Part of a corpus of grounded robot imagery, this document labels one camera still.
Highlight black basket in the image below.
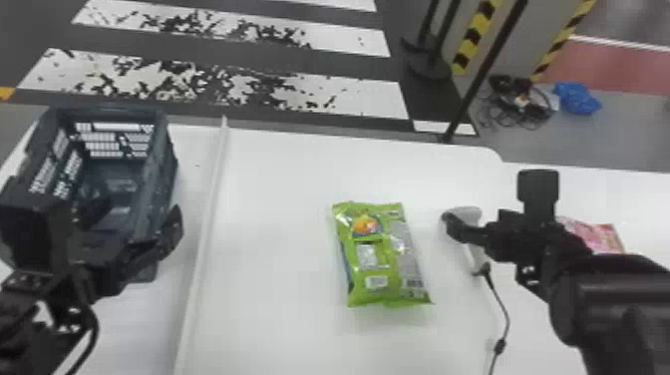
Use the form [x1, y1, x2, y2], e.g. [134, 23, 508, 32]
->
[0, 103, 180, 247]

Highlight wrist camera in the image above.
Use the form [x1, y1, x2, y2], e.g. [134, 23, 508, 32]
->
[515, 168, 560, 227]
[0, 202, 60, 274]

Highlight black floor cables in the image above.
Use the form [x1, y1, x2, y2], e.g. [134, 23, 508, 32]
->
[471, 73, 557, 131]

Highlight hand scanner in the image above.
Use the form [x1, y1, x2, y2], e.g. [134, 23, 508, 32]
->
[441, 205, 494, 277]

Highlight black cable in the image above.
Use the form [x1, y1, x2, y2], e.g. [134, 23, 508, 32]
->
[480, 262, 512, 375]

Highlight black post on round foot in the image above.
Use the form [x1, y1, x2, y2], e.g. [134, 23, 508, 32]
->
[400, 0, 458, 81]

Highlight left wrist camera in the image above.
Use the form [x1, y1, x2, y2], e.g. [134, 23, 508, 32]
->
[0, 202, 60, 274]

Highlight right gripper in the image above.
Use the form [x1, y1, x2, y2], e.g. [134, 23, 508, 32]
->
[444, 207, 552, 265]

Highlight blue bag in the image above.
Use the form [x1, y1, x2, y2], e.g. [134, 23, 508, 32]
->
[552, 81, 603, 117]

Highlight pink snack packet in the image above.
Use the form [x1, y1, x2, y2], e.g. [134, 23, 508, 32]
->
[556, 215, 626, 255]

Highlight green snack packet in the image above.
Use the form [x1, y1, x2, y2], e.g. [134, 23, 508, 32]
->
[330, 200, 434, 309]

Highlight striped post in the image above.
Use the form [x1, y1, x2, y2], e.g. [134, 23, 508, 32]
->
[529, 0, 597, 84]
[451, 0, 504, 76]

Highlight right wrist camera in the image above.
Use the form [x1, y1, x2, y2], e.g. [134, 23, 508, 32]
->
[515, 168, 560, 227]

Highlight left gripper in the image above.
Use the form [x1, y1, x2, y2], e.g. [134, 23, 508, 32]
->
[73, 203, 184, 305]

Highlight black pole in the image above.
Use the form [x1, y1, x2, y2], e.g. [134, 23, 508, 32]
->
[441, 0, 528, 145]

